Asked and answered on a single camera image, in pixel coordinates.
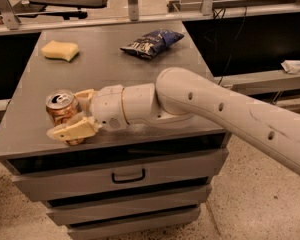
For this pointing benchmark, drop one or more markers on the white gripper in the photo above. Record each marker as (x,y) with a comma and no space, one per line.
(107,107)

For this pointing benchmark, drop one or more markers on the orange soda can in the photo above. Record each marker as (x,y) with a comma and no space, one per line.
(61,106)

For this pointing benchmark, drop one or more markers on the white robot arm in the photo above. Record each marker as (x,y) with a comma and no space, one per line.
(178,98)

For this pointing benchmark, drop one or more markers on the yellow sponge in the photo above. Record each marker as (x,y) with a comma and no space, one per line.
(60,50)

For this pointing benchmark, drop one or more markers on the blue chip bag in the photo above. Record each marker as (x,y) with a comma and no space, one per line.
(151,44)

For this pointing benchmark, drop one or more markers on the grey drawer cabinet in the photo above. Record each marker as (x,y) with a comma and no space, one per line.
(74,182)

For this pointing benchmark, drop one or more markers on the black office chair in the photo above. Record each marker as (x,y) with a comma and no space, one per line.
(64,8)

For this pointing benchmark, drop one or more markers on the grey metal railing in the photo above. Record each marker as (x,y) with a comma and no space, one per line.
(19,18)

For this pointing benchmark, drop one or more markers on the white crumpled cloth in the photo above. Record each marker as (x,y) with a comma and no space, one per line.
(291,66)

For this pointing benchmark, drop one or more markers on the black drawer handle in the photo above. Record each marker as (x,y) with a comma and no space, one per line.
(128,176)

